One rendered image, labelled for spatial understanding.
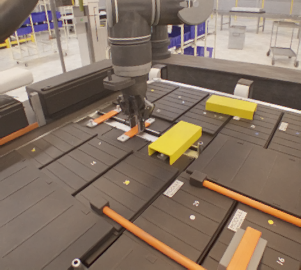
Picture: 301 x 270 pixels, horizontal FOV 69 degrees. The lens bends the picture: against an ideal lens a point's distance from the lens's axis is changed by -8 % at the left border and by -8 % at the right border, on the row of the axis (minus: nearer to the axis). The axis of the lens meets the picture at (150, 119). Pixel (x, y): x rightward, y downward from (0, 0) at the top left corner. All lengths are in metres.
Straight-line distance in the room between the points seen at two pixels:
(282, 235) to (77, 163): 0.47
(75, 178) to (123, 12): 0.40
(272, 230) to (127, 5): 0.54
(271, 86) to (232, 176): 1.14
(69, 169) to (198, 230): 0.33
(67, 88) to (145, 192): 0.52
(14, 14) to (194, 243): 0.40
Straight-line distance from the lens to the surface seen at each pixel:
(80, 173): 0.59
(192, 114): 0.79
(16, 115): 0.82
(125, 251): 0.42
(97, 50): 4.52
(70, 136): 0.74
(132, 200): 0.50
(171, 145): 0.60
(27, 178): 0.61
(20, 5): 0.22
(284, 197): 0.54
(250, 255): 0.40
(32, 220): 0.51
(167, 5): 0.60
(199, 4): 0.62
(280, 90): 1.63
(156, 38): 1.87
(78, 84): 0.92
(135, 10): 0.58
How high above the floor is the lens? 1.37
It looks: 28 degrees down
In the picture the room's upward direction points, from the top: 3 degrees counter-clockwise
